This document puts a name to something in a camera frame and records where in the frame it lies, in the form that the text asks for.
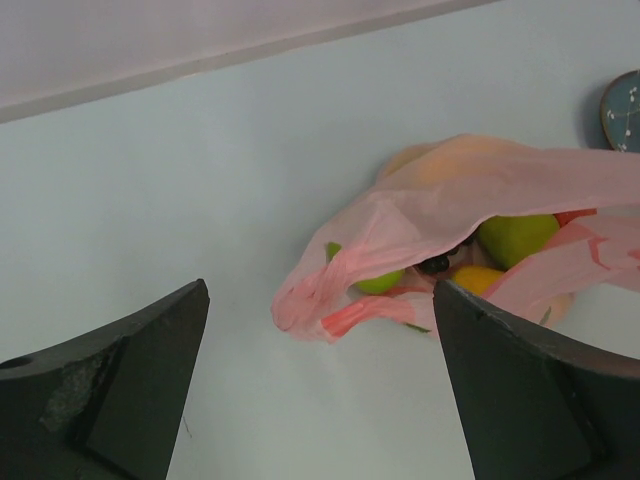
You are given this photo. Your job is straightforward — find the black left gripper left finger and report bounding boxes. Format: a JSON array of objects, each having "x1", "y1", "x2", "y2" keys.
[{"x1": 1, "y1": 279, "x2": 209, "y2": 479}]

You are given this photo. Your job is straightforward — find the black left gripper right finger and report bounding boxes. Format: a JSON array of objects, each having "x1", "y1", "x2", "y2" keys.
[{"x1": 433, "y1": 281, "x2": 639, "y2": 480}]

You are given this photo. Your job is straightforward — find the yellow fake lemon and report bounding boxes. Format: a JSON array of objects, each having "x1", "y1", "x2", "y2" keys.
[{"x1": 451, "y1": 265, "x2": 504, "y2": 296}]

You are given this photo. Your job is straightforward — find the green fake apple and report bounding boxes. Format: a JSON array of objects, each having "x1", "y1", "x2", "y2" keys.
[{"x1": 476, "y1": 214, "x2": 560, "y2": 270}]

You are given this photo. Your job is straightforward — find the green fake pear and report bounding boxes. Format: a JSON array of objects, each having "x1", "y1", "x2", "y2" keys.
[{"x1": 326, "y1": 242, "x2": 405, "y2": 295}]

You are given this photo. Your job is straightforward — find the pink plastic bag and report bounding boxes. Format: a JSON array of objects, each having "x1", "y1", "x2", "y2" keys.
[{"x1": 271, "y1": 141, "x2": 639, "y2": 343}]

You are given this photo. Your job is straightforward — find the dark teal ceramic plate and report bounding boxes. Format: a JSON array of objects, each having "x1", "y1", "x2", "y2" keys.
[{"x1": 600, "y1": 69, "x2": 639, "y2": 153}]

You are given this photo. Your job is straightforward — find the black fake grapes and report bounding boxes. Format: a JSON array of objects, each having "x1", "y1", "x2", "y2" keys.
[{"x1": 415, "y1": 252, "x2": 456, "y2": 275}]

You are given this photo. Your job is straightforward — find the red fake fruit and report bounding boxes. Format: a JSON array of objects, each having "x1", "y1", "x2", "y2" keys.
[{"x1": 554, "y1": 209, "x2": 598, "y2": 227}]

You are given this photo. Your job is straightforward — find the orange fake fruit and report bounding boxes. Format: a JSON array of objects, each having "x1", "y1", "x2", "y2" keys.
[{"x1": 376, "y1": 135, "x2": 513, "y2": 188}]

